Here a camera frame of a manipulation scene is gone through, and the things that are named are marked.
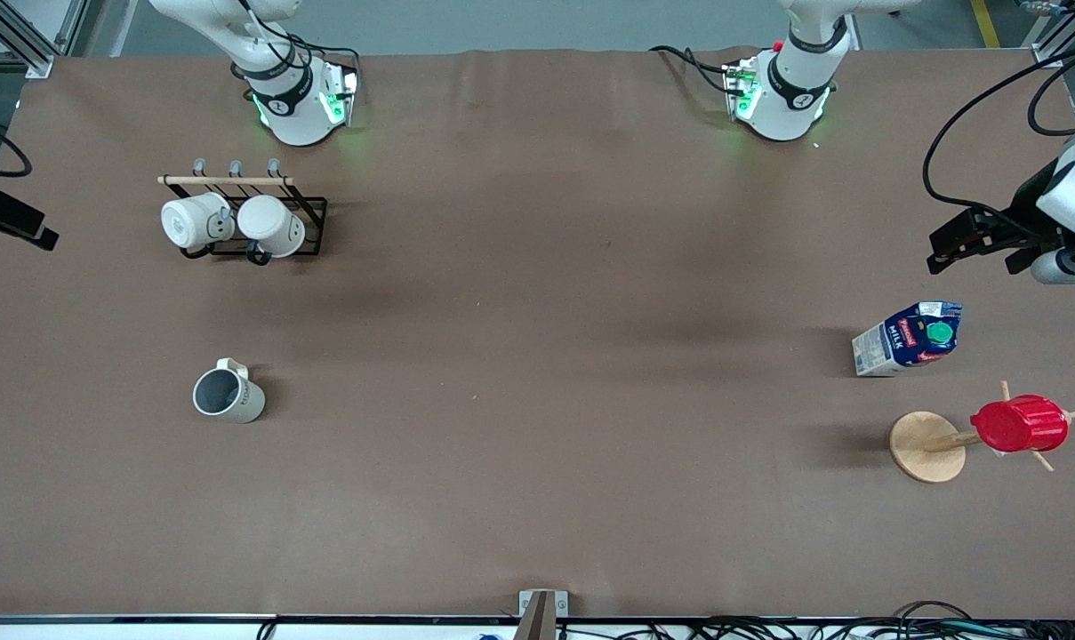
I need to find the blue white milk carton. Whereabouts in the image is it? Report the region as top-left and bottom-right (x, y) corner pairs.
(851, 300), (964, 378)

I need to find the gray mug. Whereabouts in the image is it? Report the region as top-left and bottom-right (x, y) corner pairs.
(192, 357), (267, 425)

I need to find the red plastic cup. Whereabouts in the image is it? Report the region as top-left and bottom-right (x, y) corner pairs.
(970, 395), (1070, 454)

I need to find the white ceramic mug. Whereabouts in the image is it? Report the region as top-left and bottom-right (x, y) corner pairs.
(237, 195), (307, 266)
(161, 193), (236, 252)

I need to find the wooden mug tree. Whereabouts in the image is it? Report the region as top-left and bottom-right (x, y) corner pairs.
(889, 380), (1075, 484)

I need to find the black cable loop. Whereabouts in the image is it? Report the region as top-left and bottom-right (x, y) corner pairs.
(0, 114), (33, 179)

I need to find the aluminium frame profile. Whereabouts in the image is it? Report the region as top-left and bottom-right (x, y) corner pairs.
(1022, 0), (1075, 68)
(0, 0), (89, 79)

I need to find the black wire mug rack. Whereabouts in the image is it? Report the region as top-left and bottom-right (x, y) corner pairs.
(157, 158), (329, 266)

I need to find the black base cable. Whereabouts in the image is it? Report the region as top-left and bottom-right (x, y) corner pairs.
(651, 44), (735, 97)

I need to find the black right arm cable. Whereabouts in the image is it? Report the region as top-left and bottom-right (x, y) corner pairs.
(235, 0), (362, 99)

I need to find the black cable bundle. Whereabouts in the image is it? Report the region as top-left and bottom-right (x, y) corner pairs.
(253, 601), (1075, 640)

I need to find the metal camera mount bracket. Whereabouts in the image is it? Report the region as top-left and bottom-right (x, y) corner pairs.
(512, 589), (569, 640)

